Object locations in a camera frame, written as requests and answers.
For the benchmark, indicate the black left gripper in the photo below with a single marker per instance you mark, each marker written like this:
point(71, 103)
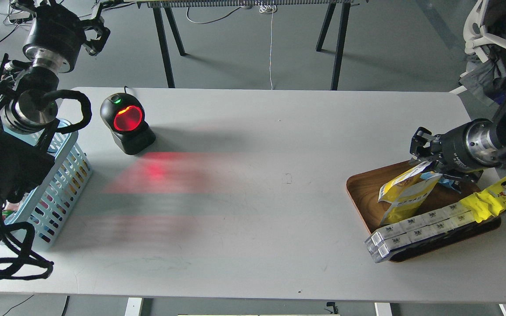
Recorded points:
point(64, 36)

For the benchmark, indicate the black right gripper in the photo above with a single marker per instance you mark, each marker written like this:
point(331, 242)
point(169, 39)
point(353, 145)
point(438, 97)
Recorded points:
point(460, 154)

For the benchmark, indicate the yellow white snack pouch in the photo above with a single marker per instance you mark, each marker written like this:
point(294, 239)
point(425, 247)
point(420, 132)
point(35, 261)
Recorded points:
point(407, 192)

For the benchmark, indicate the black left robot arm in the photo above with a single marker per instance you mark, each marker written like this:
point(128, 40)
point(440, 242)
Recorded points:
point(33, 110)

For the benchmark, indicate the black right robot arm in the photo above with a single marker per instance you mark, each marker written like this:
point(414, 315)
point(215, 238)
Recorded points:
point(499, 132)

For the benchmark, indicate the blue snack bag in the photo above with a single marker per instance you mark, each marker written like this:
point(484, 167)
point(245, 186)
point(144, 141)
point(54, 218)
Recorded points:
point(454, 185)

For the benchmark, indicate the yellow cartoon snack bag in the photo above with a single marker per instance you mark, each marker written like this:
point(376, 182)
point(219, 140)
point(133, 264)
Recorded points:
point(489, 203)

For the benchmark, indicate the white boxed snack pack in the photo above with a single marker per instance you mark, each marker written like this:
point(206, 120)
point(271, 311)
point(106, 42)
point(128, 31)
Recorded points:
point(416, 231)

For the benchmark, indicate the light blue plastic basket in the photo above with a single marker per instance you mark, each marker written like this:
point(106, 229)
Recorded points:
point(49, 205)

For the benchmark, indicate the black barcode scanner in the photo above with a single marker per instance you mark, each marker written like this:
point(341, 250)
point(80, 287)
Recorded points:
point(125, 116)

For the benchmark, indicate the brown wooden tray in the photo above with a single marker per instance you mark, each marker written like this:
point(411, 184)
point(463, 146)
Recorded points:
point(363, 190)

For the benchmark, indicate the white office chair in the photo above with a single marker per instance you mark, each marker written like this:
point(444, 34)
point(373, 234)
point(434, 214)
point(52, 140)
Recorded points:
point(484, 34)

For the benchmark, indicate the black metal frame table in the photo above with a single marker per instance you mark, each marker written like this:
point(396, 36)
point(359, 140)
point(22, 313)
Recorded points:
point(237, 26)

